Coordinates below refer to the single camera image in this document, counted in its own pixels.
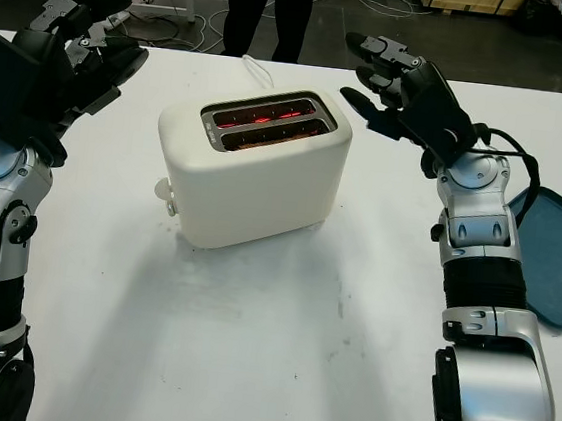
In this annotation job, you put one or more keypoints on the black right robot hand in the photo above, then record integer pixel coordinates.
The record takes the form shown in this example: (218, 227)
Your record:
(432, 111)

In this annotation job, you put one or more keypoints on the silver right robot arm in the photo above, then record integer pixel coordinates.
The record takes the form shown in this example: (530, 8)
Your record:
(484, 282)

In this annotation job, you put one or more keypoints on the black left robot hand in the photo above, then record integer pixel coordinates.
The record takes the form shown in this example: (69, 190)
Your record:
(56, 76)

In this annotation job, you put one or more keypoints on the white two-slot toaster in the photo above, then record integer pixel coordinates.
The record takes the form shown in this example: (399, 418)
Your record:
(252, 192)

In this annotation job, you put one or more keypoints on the white power strip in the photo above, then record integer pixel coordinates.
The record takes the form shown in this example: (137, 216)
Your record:
(118, 19)

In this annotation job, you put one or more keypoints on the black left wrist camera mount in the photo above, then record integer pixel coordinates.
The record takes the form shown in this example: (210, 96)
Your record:
(6, 76)

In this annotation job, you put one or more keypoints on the blue plastic tray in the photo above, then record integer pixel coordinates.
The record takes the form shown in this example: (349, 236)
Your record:
(557, 259)

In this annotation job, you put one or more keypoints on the person in black trousers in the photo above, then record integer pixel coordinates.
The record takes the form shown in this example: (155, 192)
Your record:
(241, 10)

